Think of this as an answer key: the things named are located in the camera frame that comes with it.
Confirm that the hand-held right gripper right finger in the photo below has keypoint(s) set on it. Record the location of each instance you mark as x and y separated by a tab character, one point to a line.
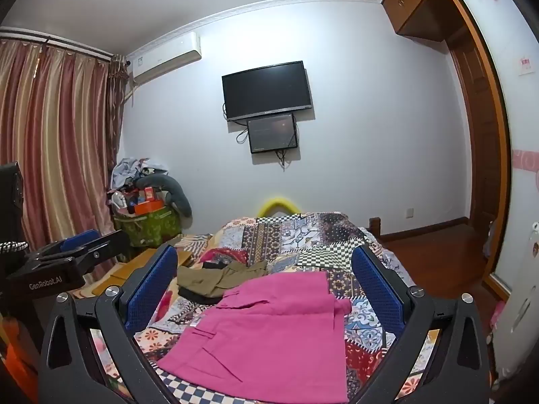
378	292

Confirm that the black wall television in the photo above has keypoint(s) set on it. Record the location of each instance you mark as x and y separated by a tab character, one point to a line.
267	90

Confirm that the white wardrobe door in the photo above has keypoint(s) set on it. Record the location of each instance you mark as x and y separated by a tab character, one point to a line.
522	155

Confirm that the pile of clothes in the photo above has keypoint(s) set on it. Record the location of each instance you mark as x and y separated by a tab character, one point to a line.
128	172

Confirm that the wooden overhead cabinet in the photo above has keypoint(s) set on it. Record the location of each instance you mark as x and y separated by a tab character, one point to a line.
414	0

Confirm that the wooden door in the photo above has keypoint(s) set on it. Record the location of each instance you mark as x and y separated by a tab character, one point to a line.
480	134

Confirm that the red patterned cloth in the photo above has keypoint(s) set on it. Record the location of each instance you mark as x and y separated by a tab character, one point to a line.
225	256

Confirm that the grey-blue cloth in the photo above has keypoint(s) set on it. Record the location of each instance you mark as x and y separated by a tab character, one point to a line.
490	237

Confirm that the orange object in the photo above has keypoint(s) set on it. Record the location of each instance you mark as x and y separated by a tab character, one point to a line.
17	357

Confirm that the patchwork printed blanket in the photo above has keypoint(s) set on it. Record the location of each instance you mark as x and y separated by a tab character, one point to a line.
294	240

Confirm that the wooden bed post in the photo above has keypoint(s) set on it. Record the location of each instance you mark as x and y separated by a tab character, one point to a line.
374	224

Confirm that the pink pants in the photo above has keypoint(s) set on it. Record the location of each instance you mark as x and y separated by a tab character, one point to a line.
261	336

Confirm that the green patterned bag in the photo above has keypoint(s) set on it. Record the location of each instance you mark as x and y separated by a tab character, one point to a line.
147	227

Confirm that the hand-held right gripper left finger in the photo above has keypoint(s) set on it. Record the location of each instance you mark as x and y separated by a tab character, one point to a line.
151	288

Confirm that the grey plush pillow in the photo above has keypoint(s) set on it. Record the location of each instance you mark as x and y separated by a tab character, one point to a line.
179	197

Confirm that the white wall socket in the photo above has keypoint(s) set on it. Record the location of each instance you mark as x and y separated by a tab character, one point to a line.
409	212

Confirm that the brown patterned curtain panel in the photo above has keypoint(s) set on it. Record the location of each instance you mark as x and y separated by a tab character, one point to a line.
117	105

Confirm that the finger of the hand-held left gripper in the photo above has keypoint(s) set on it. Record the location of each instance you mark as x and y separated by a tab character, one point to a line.
80	239
107	248

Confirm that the orange box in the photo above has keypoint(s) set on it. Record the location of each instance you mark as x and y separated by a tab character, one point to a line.
147	207

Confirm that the small black wall monitor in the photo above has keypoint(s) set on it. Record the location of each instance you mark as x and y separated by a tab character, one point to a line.
273	132

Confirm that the striped pink curtain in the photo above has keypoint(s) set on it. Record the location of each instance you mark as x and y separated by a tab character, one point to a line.
50	134

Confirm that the white air conditioner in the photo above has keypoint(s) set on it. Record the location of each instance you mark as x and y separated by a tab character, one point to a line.
164	57

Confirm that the olive green pants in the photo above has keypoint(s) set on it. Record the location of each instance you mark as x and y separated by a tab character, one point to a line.
219	275

